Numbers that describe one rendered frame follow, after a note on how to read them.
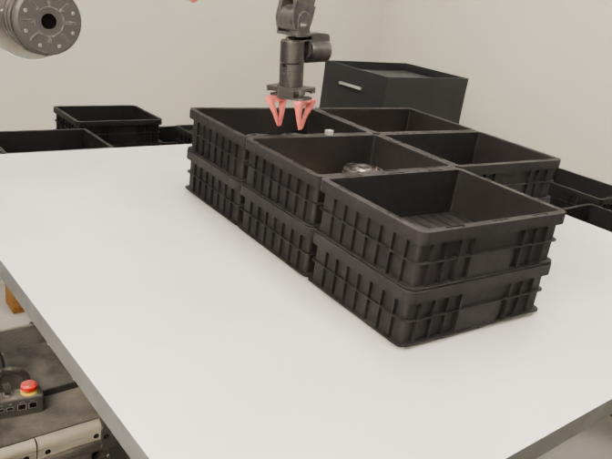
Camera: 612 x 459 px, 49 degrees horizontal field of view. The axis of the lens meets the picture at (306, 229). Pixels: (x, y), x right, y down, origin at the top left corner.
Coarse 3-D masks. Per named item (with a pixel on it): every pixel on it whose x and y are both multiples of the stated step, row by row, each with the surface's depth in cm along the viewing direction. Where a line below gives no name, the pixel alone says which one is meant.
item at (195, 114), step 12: (192, 108) 175; (204, 108) 177; (216, 108) 179; (228, 108) 181; (240, 108) 183; (252, 108) 185; (264, 108) 187; (276, 108) 190; (288, 108) 192; (312, 108) 196; (204, 120) 168; (216, 120) 165; (336, 120) 187; (216, 132) 164; (228, 132) 159; (360, 132) 174; (240, 144) 155
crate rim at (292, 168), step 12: (252, 144) 150; (396, 144) 167; (264, 156) 146; (276, 156) 142; (288, 168) 139; (300, 168) 136; (408, 168) 146; (420, 168) 147; (432, 168) 149; (312, 180) 132
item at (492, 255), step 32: (384, 192) 141; (416, 192) 146; (448, 192) 152; (480, 192) 147; (352, 224) 125; (416, 224) 143; (448, 224) 146; (384, 256) 118; (416, 256) 112; (448, 256) 116; (480, 256) 120; (512, 256) 127; (544, 256) 134; (416, 288) 114
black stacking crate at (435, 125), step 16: (336, 112) 202; (352, 112) 206; (368, 112) 209; (384, 112) 213; (400, 112) 217; (384, 128) 216; (400, 128) 219; (416, 128) 217; (432, 128) 212; (448, 128) 206
